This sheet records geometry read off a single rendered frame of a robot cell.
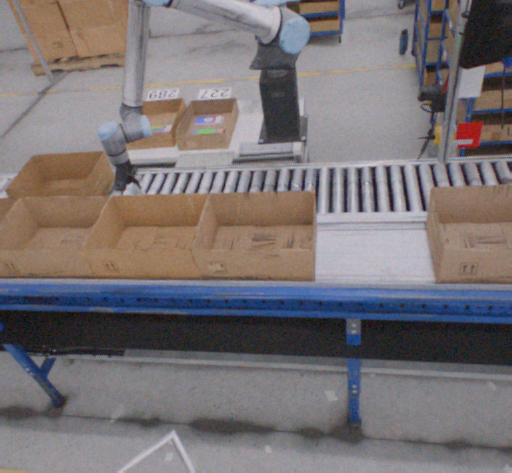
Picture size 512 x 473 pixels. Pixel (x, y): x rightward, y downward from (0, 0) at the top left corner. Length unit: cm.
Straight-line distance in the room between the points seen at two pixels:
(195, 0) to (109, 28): 406
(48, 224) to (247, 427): 125
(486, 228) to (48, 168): 207
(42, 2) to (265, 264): 509
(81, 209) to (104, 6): 413
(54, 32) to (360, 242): 515
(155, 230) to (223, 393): 93
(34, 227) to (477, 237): 171
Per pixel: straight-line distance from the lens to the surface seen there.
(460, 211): 177
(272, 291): 154
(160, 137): 264
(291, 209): 173
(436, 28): 415
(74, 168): 261
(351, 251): 168
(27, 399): 282
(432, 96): 219
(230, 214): 179
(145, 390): 255
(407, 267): 164
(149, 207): 187
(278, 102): 243
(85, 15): 603
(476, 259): 152
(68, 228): 210
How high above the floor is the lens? 209
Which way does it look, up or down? 41 degrees down
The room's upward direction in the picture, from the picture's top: 11 degrees counter-clockwise
